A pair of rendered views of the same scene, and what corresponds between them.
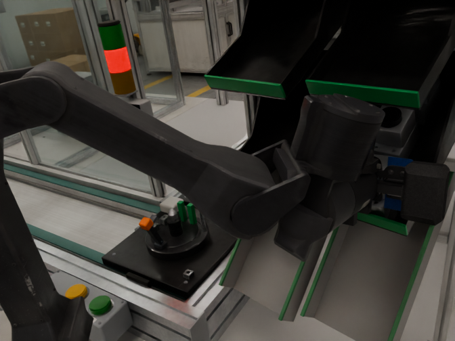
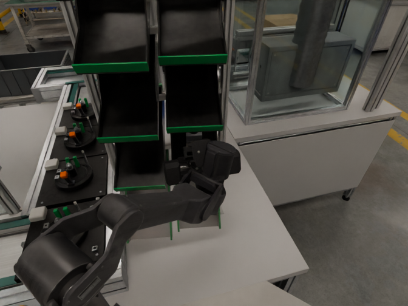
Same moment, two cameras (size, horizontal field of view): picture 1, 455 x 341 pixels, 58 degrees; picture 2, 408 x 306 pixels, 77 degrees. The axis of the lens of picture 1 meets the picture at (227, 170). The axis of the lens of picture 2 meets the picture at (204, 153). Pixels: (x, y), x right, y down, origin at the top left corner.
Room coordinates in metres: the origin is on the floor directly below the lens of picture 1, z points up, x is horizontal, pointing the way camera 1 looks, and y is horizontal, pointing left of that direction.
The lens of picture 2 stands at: (0.11, 0.21, 1.70)
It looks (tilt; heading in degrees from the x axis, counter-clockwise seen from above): 40 degrees down; 309
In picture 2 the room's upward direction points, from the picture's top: straight up
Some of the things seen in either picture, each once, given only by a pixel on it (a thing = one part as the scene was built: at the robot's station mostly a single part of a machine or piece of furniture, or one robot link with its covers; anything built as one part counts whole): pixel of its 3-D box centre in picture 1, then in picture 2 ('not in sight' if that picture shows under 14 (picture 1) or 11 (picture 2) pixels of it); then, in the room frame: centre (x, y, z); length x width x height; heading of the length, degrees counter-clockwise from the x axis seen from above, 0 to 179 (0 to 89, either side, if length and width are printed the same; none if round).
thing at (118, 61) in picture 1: (117, 59); not in sight; (0.95, 0.21, 1.33); 0.05 x 0.05 x 0.05
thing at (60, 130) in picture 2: not in sight; (78, 133); (1.15, -0.17, 1.01); 0.24 x 0.24 x 0.13; 53
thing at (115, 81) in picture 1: (122, 80); not in sight; (0.95, 0.21, 1.28); 0.05 x 0.05 x 0.05
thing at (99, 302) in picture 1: (100, 306); not in sight; (0.58, 0.27, 0.96); 0.04 x 0.04 x 0.02
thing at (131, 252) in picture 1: (179, 243); (67, 235); (0.75, 0.13, 0.96); 0.24 x 0.24 x 0.02; 53
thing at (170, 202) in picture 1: (172, 208); (39, 215); (0.88, 0.15, 0.97); 0.05 x 0.05 x 0.04; 53
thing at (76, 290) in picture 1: (76, 294); not in sight; (0.62, 0.33, 0.96); 0.04 x 0.04 x 0.02
